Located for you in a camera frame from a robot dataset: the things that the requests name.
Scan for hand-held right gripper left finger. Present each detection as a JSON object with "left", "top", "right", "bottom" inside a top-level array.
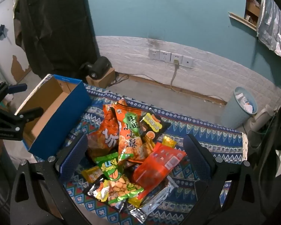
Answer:
[{"left": 9, "top": 134, "right": 89, "bottom": 225}]

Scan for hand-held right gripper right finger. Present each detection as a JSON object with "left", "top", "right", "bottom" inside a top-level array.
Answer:
[{"left": 183, "top": 134, "right": 274, "bottom": 225}]

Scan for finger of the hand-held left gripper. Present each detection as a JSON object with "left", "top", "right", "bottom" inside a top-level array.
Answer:
[
  {"left": 0, "top": 107, "right": 44, "bottom": 132},
  {"left": 0, "top": 82, "right": 28, "bottom": 108}
]

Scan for long yellow snack packet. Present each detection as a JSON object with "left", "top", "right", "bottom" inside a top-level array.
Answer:
[{"left": 128, "top": 137, "right": 177, "bottom": 208}]

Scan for blue cardboard box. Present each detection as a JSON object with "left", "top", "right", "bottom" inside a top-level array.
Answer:
[{"left": 15, "top": 74, "right": 93, "bottom": 161}]

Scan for brown snack packet green label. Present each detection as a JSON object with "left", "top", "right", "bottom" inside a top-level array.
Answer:
[{"left": 114, "top": 102, "right": 155, "bottom": 165}]

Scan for small yellow-orange snack packet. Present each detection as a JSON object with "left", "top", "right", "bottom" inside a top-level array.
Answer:
[{"left": 81, "top": 166, "right": 106, "bottom": 184}]

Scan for blue patterned cloth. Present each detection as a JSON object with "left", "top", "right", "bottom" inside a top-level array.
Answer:
[{"left": 61, "top": 82, "right": 249, "bottom": 225}]

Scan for small black snack packet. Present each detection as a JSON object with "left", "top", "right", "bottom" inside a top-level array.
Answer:
[{"left": 83, "top": 178, "right": 111, "bottom": 201}]

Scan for large orange snack packet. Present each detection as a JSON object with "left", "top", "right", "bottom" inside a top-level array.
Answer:
[{"left": 87, "top": 104, "right": 122, "bottom": 155}]

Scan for red translucent snack packet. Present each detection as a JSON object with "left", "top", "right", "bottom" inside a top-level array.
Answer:
[{"left": 132, "top": 143, "right": 187, "bottom": 194}]

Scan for green peanut snack packet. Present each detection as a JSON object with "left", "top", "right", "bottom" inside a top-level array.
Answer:
[{"left": 94, "top": 152, "right": 145, "bottom": 207}]

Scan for black snack packet yellow label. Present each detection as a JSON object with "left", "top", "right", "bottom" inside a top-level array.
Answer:
[{"left": 139, "top": 112, "right": 171, "bottom": 151}]

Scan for light blue trash bin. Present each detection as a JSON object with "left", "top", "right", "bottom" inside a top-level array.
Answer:
[{"left": 221, "top": 87, "right": 258, "bottom": 129}]

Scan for silver white snack packet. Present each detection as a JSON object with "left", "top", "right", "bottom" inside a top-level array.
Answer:
[{"left": 130, "top": 184, "right": 174, "bottom": 223}]

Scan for black hanging cloth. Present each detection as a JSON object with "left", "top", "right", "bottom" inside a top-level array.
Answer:
[{"left": 13, "top": 0, "right": 101, "bottom": 79}]

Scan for white paper waste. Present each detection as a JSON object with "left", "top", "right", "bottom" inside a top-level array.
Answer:
[{"left": 236, "top": 92, "right": 254, "bottom": 113}]

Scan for white plastic pipe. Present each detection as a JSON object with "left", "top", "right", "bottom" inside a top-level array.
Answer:
[{"left": 248, "top": 105, "right": 279, "bottom": 132}]

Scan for black round device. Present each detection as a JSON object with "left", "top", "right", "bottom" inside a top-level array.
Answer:
[{"left": 81, "top": 56, "right": 112, "bottom": 80}]

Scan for small brown cardboard box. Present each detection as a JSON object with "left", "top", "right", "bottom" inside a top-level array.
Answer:
[{"left": 85, "top": 68, "right": 116, "bottom": 89}]

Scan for wooden ledge plank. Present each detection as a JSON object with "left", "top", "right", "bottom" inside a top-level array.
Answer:
[{"left": 228, "top": 12, "right": 258, "bottom": 31}]

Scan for silver foil curtain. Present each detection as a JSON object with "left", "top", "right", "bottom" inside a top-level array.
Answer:
[{"left": 256, "top": 0, "right": 281, "bottom": 62}]

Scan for brown cardboard pieces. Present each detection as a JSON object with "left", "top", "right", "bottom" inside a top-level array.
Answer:
[{"left": 245, "top": 0, "right": 262, "bottom": 26}]

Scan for dark metal frame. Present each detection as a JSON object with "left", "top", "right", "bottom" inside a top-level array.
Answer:
[{"left": 255, "top": 91, "right": 281, "bottom": 193}]

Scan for grey plug with cable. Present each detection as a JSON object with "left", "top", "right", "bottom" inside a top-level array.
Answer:
[{"left": 170, "top": 60, "right": 180, "bottom": 90}]

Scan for black cable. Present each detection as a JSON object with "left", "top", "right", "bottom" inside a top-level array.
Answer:
[{"left": 108, "top": 73, "right": 132, "bottom": 87}]

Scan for white wall socket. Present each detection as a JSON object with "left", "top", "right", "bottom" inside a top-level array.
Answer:
[
  {"left": 160, "top": 50, "right": 172, "bottom": 62},
  {"left": 182, "top": 56, "right": 194, "bottom": 68},
  {"left": 149, "top": 48, "right": 161, "bottom": 60},
  {"left": 170, "top": 53, "right": 183, "bottom": 65}
]

